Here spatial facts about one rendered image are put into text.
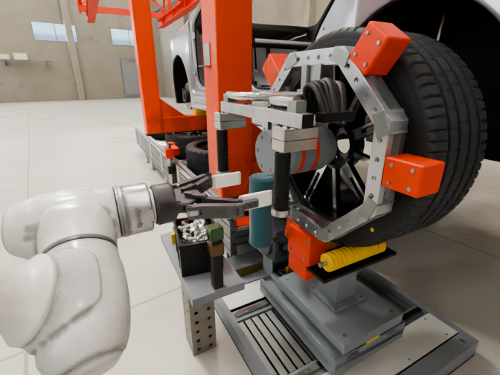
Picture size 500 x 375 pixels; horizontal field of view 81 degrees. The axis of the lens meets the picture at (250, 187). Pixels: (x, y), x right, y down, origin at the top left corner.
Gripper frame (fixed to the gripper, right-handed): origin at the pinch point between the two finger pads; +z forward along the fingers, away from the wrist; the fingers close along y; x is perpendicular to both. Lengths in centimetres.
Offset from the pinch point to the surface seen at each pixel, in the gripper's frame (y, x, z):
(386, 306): -2, -60, 61
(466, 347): 17, -75, 85
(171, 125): -258, -23, 45
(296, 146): 2.5, 8.4, 9.8
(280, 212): 1.9, -6.6, 6.9
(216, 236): -15.4, -19.1, -2.1
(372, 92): 4.2, 18.9, 28.6
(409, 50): 3.9, 27.8, 39.4
